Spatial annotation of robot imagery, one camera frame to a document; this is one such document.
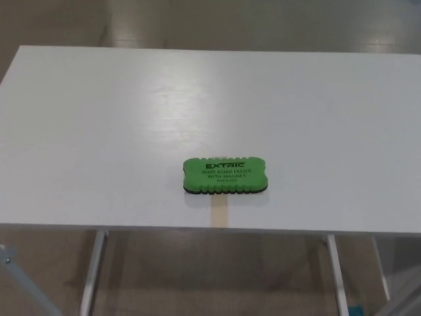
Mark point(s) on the green whiteboard eraser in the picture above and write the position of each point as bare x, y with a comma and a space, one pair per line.
225, 176

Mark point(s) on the long beige masking tape strip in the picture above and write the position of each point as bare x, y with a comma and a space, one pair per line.
218, 210

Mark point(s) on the thin white table leg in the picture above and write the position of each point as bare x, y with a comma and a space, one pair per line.
381, 266

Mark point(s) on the teal object on floor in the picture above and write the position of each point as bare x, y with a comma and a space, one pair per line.
356, 311

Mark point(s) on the grey metal frame bar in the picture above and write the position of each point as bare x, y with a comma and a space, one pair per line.
23, 279

